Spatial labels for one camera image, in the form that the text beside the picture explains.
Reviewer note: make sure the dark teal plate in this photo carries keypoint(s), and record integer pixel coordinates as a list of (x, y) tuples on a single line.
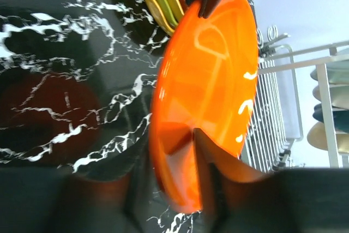
[(340, 117)]

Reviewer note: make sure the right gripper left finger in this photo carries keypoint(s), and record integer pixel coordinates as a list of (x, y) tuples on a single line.
[(54, 200)]

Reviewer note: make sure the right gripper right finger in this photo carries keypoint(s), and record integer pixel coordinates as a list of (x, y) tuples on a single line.
[(238, 198)]

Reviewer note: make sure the cream plate with dark patch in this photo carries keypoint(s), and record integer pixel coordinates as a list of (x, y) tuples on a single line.
[(317, 138)]

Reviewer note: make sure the red-orange scalloped plate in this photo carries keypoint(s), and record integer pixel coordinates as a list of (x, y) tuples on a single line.
[(207, 80)]

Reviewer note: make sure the light green flower plate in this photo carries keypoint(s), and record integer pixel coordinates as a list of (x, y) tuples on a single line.
[(337, 72)]

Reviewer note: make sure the metal wire dish rack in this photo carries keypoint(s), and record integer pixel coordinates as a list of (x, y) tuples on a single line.
[(284, 104)]

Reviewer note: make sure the white plate teal rim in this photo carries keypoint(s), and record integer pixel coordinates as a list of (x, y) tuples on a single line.
[(338, 95)]

